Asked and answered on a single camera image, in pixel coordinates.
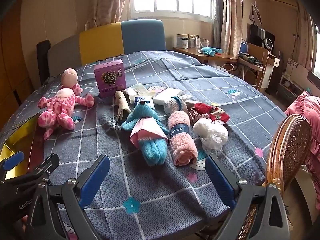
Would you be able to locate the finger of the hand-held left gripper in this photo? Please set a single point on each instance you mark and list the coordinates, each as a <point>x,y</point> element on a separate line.
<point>48,163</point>
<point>13,160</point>

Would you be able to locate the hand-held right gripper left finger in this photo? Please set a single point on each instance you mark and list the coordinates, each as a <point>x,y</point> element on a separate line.
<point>95,177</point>

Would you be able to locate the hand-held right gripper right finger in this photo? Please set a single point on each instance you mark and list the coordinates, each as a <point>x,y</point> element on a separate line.
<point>220,182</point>

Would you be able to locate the gold tin box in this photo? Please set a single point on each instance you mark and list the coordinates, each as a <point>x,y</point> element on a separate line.
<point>11,143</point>

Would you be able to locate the pink towel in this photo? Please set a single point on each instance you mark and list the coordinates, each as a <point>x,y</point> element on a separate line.
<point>183,152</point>

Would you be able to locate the blue plush mouse pink dress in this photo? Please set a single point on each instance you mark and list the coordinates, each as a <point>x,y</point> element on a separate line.
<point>152,150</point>

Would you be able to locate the pink satin scrunchie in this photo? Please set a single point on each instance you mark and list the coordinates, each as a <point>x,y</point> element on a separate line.
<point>197,117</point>

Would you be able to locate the red plush doll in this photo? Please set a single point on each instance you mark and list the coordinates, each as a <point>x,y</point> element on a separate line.
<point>202,108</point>

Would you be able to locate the beige sock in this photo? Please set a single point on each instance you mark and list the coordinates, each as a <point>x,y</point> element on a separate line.
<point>122,105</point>

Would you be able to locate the blue tissue packet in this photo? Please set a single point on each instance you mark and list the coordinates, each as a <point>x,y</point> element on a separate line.
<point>148,103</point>

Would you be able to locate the white soft packet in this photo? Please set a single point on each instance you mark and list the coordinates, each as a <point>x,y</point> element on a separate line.
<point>136,91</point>

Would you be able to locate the white foam block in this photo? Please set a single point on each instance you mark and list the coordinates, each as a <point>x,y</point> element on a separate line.
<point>167,95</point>

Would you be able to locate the white plastic bag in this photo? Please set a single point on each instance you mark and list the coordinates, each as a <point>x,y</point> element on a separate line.
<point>212,132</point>

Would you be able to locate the grey checked bed sheet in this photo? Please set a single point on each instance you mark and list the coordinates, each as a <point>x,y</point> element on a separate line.
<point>150,192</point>

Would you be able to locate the pink spotted giraffe plush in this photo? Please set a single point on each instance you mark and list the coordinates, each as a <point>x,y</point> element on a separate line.
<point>60,105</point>

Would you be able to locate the wicker chair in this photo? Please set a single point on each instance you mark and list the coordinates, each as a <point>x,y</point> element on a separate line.
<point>290,142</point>
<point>315,130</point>

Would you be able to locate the wooden wardrobe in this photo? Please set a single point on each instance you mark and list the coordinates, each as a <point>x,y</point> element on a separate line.
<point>12,67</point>

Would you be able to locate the purple printed carton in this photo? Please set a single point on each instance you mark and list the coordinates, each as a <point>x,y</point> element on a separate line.
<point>108,78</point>

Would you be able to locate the wicker chair back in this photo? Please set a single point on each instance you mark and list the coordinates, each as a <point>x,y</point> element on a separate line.
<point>315,130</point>

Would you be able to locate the wooden desk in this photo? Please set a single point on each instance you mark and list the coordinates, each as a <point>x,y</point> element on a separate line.
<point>217,56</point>

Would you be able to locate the blue plush toy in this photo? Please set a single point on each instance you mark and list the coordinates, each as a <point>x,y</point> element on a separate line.
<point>210,50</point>

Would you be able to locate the grey yellow blue headboard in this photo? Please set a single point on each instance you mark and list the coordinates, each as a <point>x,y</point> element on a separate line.
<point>100,40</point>

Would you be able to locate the wooden chair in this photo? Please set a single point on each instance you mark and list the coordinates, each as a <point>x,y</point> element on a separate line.
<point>258,52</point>

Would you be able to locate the small printed box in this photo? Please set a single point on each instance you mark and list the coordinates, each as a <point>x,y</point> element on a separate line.
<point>193,40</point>

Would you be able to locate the metal can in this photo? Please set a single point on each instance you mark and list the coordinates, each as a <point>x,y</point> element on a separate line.
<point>182,41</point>

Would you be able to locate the white fan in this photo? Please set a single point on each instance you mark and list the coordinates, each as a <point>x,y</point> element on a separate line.
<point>268,43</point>

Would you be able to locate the black monitor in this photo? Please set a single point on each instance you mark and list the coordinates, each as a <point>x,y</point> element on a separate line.
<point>260,35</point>

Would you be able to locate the pink patterned curtain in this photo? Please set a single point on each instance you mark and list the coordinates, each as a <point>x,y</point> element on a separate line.
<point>107,0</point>
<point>231,17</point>

